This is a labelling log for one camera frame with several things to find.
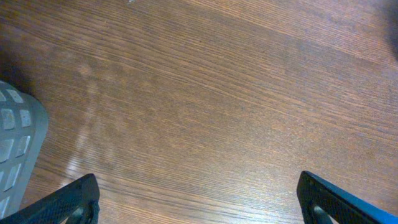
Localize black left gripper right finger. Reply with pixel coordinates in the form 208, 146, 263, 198
297, 170, 397, 224

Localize grey plastic mesh basket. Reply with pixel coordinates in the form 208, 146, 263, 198
1, 81, 49, 219

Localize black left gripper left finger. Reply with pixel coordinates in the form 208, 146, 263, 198
1, 174, 100, 224

